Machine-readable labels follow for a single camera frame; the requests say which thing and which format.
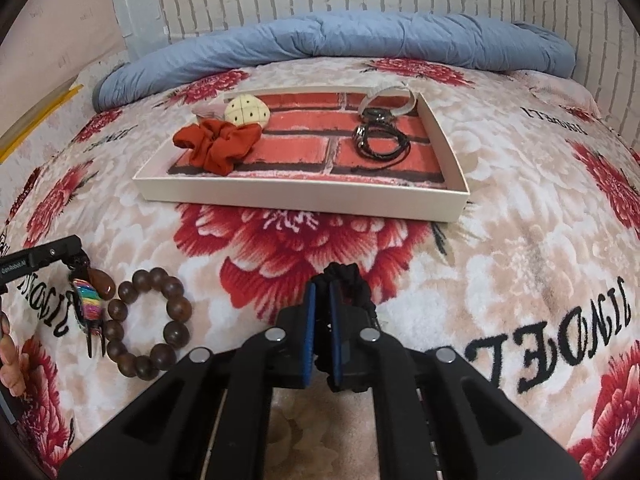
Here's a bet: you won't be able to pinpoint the brown wooden bead bracelet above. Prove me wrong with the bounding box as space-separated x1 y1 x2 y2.
102 267 193 382

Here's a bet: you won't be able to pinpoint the black scrunchie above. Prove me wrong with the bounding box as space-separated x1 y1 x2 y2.
315 262 376 322

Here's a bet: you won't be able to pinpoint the black hair ties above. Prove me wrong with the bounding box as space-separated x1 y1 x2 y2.
352 119 412 162

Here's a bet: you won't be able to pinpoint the cream tray with brick lining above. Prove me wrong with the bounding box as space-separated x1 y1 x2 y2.
132 85 471 223

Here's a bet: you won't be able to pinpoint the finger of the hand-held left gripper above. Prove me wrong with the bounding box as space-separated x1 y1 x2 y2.
29 235 92 275

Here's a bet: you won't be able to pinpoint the yellow strip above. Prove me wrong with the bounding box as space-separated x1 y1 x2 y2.
0 85 84 162

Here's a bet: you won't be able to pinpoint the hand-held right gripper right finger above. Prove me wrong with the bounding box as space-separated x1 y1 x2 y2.
327 279 586 480

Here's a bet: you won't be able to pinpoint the person's left hand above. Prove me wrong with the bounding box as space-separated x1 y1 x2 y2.
0 310 27 397

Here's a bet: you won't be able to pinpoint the clear plastic sheet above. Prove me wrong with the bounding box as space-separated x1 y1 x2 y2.
106 0 169 63

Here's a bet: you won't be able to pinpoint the rolled blue duvet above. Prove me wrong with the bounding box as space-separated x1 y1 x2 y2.
92 12 577 113

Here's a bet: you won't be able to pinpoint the wristwatch with white strap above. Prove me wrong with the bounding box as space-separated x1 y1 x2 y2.
357 85 417 124

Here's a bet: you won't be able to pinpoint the orange scrunchie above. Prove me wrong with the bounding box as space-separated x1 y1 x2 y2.
172 120 264 177

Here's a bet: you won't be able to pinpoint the cream pineapple plush hair clip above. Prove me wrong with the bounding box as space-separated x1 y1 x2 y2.
192 93 271 129

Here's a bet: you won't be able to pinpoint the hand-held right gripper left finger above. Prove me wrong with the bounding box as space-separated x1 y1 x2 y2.
57 280 321 480

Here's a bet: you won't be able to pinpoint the colourful hair claw clip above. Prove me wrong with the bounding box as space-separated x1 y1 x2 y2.
70 265 117 359

